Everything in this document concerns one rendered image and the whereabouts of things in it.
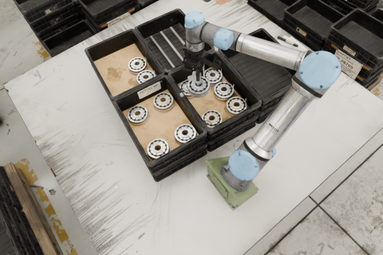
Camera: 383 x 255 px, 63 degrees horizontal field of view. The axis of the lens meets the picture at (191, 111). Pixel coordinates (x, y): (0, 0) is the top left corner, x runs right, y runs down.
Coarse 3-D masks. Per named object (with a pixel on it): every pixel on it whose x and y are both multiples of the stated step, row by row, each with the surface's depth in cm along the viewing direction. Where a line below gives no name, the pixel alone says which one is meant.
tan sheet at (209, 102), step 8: (224, 80) 166; (208, 96) 161; (240, 96) 160; (192, 104) 159; (200, 104) 158; (208, 104) 158; (216, 104) 158; (224, 104) 158; (200, 112) 156; (224, 112) 155; (224, 120) 153
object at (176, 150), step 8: (168, 80) 155; (136, 88) 153; (176, 88) 152; (120, 96) 151; (184, 104) 147; (120, 112) 148; (192, 112) 144; (128, 128) 142; (200, 136) 137; (136, 144) 137; (184, 144) 136; (192, 144) 138; (168, 152) 134; (176, 152) 135; (144, 160) 135; (160, 160) 133
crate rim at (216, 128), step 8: (240, 80) 153; (248, 88) 151; (184, 96) 149; (256, 96) 147; (256, 104) 145; (240, 112) 143; (248, 112) 145; (200, 120) 142; (232, 120) 141; (208, 128) 139; (216, 128) 139
